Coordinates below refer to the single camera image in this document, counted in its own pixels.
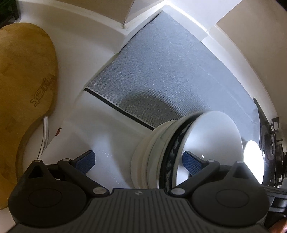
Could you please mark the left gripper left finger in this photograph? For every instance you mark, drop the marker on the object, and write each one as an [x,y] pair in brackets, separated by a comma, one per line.
[73,174]

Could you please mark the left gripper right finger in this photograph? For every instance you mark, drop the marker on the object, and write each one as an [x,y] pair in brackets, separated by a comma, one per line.
[200,171]

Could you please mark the white bowl blue pattern rim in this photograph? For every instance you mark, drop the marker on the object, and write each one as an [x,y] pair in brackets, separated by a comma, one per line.
[209,135]

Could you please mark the white floral plate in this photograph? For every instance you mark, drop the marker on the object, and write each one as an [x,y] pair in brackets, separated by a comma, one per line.
[253,158]

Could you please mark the cream ribbed bowl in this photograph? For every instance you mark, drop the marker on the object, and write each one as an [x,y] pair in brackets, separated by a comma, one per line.
[139,161]

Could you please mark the black gas stove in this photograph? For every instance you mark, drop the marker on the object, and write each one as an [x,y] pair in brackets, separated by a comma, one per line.
[271,145]

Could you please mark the white mat geometric print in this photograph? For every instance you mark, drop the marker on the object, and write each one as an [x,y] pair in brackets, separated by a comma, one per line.
[112,136]

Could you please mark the grey dish mat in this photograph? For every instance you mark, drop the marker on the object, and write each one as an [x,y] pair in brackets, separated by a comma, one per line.
[164,73]

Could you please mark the wooden cutting board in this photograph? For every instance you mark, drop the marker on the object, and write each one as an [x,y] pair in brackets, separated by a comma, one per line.
[29,78]

